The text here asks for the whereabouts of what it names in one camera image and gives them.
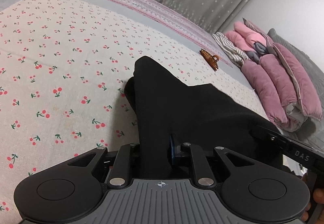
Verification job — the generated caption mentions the black pants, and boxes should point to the black pants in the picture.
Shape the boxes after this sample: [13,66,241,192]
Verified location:
[125,56,283,178]

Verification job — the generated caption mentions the person's right hand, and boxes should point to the person's right hand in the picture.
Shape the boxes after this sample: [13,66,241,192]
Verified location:
[301,188,324,224]

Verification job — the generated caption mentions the purple grey folded comforter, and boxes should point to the purple grey folded comforter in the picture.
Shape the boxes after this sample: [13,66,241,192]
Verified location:
[241,43,323,132]

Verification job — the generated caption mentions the grey white striped garment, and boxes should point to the grey white striped garment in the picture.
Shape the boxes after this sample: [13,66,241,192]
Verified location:
[212,32,249,68]

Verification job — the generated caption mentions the brown hair claw clip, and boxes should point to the brown hair claw clip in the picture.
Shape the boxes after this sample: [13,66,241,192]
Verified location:
[199,49,220,71]

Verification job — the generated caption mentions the pink folded garment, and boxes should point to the pink folded garment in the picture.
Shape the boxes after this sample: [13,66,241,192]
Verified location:
[225,21,269,63]

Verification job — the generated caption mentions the cherry print bed sheet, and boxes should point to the cherry print bed sheet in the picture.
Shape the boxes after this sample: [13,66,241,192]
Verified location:
[1,0,265,223]

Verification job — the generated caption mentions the pink striped blanket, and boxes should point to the pink striped blanket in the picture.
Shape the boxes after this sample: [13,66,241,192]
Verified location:
[108,0,231,65]

